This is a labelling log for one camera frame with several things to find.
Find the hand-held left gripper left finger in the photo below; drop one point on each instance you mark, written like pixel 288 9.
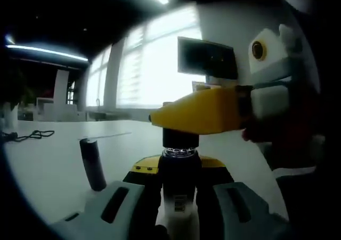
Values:
pixel 93 218

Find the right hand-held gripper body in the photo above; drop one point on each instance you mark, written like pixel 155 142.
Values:
pixel 274 56

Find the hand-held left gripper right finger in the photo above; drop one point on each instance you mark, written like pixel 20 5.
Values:
pixel 239 213

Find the small dark cosmetic bottle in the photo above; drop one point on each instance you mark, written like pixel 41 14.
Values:
pixel 178 178

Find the tall dark bottle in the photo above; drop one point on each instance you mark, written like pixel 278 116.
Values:
pixel 92 162

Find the person's right hand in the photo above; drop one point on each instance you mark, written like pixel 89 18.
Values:
pixel 255 133

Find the dark computer monitor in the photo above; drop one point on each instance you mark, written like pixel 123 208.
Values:
pixel 207 57

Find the white table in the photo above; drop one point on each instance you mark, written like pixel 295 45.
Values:
pixel 53 170

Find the row of white office chairs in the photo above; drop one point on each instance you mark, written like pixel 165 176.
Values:
pixel 61 112

